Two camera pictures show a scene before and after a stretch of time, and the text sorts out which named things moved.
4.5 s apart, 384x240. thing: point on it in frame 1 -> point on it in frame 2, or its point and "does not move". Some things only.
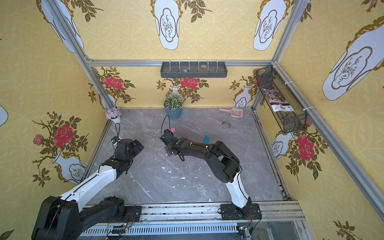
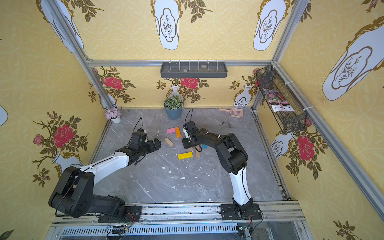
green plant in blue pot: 173,105 does not move
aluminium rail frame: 280,221 does not move
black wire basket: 285,108 does not move
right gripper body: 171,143 -> 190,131
